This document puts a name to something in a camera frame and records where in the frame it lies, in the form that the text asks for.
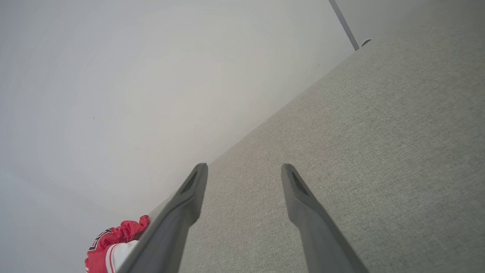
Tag red and white jersey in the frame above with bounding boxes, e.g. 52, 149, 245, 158
85, 215, 150, 273

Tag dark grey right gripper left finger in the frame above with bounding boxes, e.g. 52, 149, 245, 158
117, 163, 208, 273

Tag grey fabric sofa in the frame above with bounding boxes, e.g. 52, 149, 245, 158
149, 11, 485, 273

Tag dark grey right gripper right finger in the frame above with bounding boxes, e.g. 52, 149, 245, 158
281, 163, 370, 273

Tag grey partition panel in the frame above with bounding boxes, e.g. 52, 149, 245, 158
328, 0, 485, 51

